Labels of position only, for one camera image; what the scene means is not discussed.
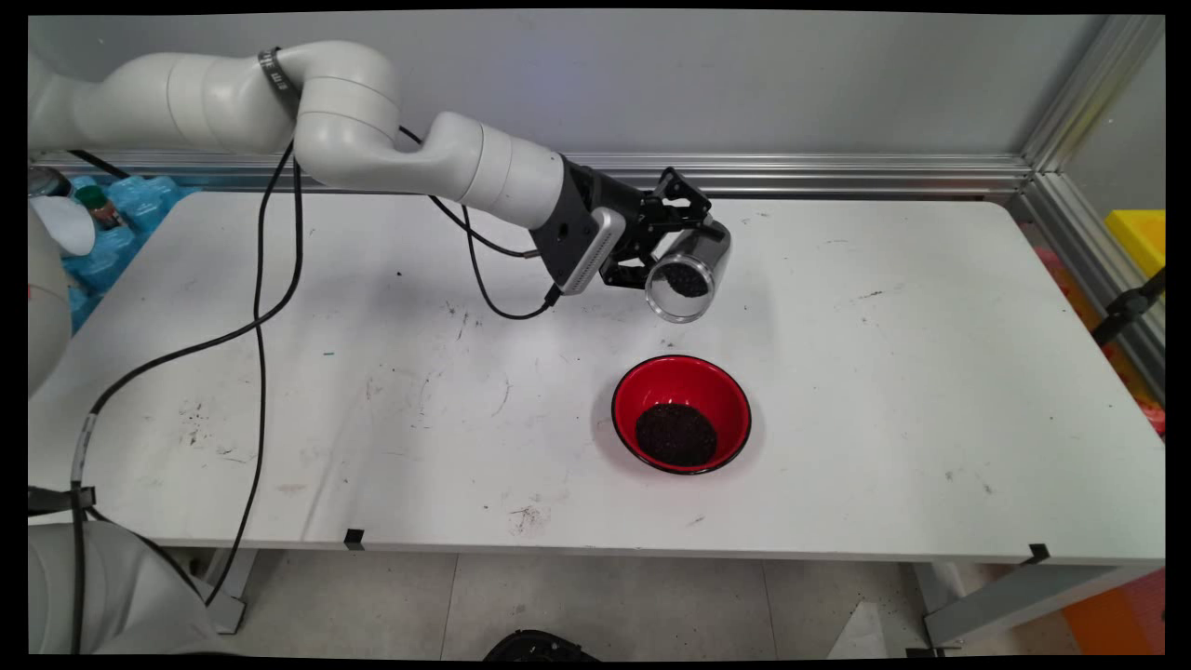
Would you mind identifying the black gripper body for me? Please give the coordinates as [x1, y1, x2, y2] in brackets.
[582, 166, 657, 266]

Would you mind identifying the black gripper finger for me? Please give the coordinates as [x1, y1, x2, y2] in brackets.
[601, 244, 664, 290]
[640, 167, 714, 232]

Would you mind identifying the clear plastic jar with seeds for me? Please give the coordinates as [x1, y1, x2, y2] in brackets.
[644, 219, 733, 325]

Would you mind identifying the red bowl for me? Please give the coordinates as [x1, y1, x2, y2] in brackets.
[611, 354, 753, 476]

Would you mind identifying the black seed pile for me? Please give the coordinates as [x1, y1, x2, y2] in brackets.
[636, 402, 719, 468]

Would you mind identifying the pink block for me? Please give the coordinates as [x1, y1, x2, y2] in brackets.
[1035, 244, 1071, 291]

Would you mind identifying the black round floor object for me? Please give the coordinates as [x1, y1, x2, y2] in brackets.
[484, 630, 596, 662]

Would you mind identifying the yellow storage box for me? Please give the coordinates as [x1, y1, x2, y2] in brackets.
[1104, 210, 1166, 278]

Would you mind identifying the grey metal table leg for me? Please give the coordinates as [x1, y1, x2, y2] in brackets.
[191, 549, 257, 636]
[917, 561, 1164, 650]

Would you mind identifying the small bottle green cap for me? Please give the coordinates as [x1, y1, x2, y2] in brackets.
[74, 184, 122, 231]

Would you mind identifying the white plastic container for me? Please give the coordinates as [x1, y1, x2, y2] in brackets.
[28, 194, 97, 258]

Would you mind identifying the orange floor box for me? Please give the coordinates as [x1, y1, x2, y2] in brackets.
[1061, 568, 1166, 654]

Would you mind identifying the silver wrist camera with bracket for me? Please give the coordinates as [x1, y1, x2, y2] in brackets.
[530, 158, 627, 297]

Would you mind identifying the long aluminium frame rail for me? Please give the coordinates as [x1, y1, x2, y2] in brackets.
[28, 152, 1034, 199]

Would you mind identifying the black cable with metal plug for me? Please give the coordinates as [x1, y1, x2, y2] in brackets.
[70, 126, 542, 657]

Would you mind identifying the black velcro cable strap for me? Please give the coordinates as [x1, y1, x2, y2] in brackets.
[258, 47, 301, 95]

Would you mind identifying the black camera cable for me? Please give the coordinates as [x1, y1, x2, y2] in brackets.
[203, 140, 564, 610]

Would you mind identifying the short aluminium frame rail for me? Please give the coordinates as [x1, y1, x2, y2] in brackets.
[1019, 172, 1166, 406]

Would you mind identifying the aluminium frame corner post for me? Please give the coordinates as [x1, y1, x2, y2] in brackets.
[1021, 14, 1166, 173]

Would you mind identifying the black printed cable strap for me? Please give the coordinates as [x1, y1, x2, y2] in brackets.
[28, 484, 97, 516]

